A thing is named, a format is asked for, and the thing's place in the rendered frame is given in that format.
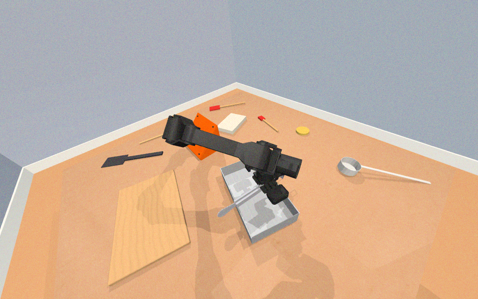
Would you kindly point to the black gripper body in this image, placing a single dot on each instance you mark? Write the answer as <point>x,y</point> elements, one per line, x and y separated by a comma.
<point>275,193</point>

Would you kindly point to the yellow flat disc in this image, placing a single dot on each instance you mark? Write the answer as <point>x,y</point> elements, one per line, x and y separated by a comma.
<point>302,131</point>

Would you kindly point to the dark grey spatula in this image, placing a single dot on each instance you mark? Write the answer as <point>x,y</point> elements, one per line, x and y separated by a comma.
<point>118,160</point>

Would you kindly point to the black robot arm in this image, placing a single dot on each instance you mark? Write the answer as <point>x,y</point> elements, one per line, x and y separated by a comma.
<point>181,131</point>

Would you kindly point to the grey measuring scoop with long white handle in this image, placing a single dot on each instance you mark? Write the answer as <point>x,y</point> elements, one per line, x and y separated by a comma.
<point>351,167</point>

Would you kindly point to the red spatula with wooden handle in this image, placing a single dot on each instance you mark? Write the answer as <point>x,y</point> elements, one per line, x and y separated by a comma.
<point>218,106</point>

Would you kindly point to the white rectangular block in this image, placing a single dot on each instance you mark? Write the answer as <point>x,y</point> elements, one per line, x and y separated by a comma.
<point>231,123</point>

